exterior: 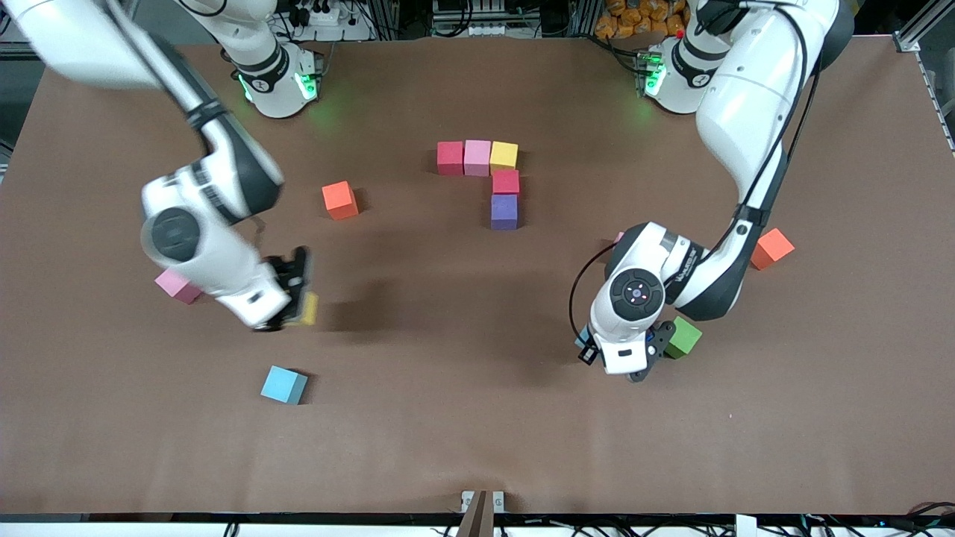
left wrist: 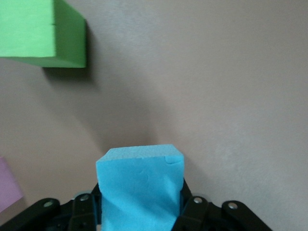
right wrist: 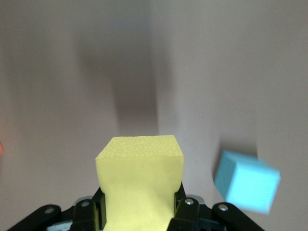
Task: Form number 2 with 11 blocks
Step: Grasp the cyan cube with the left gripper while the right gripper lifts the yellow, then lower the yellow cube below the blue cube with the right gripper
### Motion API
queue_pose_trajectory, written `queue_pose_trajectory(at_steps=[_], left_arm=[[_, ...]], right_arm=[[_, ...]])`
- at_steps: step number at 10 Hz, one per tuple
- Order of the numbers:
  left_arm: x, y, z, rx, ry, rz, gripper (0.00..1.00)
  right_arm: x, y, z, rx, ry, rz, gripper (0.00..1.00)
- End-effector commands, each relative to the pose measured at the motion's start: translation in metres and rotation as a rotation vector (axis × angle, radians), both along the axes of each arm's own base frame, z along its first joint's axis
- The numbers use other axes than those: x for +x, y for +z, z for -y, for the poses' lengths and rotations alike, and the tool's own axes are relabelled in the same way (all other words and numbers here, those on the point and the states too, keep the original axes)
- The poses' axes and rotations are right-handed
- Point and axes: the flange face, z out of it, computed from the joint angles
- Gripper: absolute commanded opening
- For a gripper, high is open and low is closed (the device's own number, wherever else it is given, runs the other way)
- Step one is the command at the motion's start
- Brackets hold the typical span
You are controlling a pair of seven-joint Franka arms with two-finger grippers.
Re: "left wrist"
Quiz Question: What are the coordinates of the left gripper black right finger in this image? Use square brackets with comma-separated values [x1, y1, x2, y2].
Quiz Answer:
[172, 179, 274, 231]

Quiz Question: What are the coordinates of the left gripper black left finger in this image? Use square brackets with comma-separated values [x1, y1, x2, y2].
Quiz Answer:
[0, 182, 103, 231]

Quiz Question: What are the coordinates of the cyan foam cube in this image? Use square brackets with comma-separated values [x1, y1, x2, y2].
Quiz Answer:
[95, 143, 185, 231]

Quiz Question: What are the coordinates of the green foam cube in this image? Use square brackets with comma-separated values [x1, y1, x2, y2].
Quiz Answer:
[0, 0, 87, 69]

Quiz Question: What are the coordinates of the light pink foam cube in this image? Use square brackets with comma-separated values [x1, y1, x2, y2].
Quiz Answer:
[0, 156, 25, 214]

